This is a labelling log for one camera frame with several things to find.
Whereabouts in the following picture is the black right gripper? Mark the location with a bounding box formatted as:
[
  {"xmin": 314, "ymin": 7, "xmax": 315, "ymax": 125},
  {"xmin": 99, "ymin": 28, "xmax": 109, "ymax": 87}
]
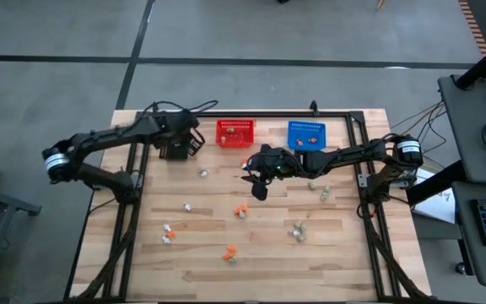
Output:
[{"xmin": 240, "ymin": 144, "xmax": 278, "ymax": 185}]

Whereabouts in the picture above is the black aluminium table frame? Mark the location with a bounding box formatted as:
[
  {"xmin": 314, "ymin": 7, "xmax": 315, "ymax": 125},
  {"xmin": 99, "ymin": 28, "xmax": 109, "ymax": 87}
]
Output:
[{"xmin": 63, "ymin": 110, "xmax": 434, "ymax": 304}]

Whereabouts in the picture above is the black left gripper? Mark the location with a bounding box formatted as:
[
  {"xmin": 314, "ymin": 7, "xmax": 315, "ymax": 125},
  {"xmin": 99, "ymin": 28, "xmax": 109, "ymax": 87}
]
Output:
[{"xmin": 154, "ymin": 111, "xmax": 206, "ymax": 156}]

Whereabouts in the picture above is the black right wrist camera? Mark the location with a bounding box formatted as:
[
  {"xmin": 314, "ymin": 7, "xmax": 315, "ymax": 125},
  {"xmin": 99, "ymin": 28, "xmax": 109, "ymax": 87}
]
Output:
[{"xmin": 250, "ymin": 181, "xmax": 270, "ymax": 203}]

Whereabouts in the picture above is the grey desk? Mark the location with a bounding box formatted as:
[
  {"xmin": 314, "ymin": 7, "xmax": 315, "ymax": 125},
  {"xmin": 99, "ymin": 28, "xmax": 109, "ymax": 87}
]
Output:
[
  {"xmin": 451, "ymin": 181, "xmax": 486, "ymax": 289},
  {"xmin": 438, "ymin": 74, "xmax": 486, "ymax": 185}
]

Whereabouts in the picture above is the black desk leg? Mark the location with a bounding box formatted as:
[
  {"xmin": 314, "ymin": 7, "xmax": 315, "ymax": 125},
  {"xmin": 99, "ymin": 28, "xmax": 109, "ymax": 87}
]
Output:
[{"xmin": 406, "ymin": 159, "xmax": 455, "ymax": 207}]

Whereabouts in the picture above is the blue plastic basket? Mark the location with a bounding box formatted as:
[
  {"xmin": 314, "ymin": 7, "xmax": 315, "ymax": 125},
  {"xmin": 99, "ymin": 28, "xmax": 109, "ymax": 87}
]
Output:
[{"xmin": 287, "ymin": 121, "xmax": 327, "ymax": 152}]

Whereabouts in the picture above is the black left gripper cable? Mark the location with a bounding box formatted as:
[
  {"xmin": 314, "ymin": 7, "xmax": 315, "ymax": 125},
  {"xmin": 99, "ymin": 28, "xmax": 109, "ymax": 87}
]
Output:
[{"xmin": 140, "ymin": 100, "xmax": 219, "ymax": 117}]

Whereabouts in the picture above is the black diagonal post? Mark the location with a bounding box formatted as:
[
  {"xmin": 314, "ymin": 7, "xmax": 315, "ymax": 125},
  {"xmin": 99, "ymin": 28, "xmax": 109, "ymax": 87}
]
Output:
[{"xmin": 455, "ymin": 33, "xmax": 486, "ymax": 91}]

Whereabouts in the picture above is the loose black cable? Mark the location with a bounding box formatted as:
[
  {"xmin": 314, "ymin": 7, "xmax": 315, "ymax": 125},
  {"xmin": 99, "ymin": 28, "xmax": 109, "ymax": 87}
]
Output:
[{"xmin": 411, "ymin": 100, "xmax": 449, "ymax": 170}]

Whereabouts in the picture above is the red plastic basket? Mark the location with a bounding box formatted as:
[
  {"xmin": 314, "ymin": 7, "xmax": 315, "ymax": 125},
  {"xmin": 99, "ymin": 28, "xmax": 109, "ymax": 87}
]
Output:
[{"xmin": 215, "ymin": 119, "xmax": 256, "ymax": 149}]

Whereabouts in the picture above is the white paper sheet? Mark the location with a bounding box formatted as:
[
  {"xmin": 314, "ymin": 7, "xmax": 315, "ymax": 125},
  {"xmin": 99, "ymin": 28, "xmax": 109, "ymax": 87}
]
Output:
[{"xmin": 411, "ymin": 167, "xmax": 457, "ymax": 225}]

